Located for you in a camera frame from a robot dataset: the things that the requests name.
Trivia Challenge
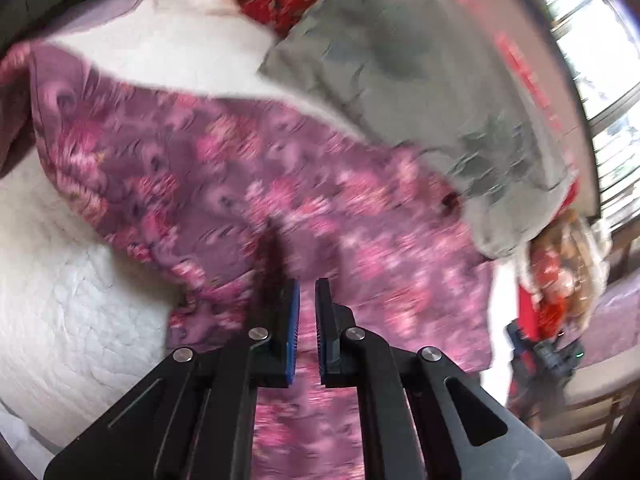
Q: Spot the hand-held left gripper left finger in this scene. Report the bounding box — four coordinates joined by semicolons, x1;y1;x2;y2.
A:
44;278;302;480

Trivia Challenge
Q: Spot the grey leaf-print pillow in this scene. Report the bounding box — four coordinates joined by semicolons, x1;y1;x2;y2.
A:
257;0;581;261

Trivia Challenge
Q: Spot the red fabric edge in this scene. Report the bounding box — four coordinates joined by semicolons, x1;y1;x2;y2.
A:
561;179;584;217

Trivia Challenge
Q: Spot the red pillow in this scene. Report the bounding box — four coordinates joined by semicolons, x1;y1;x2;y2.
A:
516;284;545;343

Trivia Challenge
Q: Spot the purple floral garment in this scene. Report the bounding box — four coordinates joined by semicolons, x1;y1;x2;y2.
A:
0;42;497;480

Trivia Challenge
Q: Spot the white quilted bed sheet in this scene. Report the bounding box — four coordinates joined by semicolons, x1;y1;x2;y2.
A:
0;0;523;480

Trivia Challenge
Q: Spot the window with blinds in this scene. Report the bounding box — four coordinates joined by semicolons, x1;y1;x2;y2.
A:
505;0;640;223

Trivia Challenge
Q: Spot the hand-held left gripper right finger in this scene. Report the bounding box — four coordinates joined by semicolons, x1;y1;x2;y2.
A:
315;278;572;480

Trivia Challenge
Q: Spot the lavender cushion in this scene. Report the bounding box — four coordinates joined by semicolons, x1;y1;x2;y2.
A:
562;284;640;403

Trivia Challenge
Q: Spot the wooden chair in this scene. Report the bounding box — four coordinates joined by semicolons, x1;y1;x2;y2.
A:
520;227;640;458

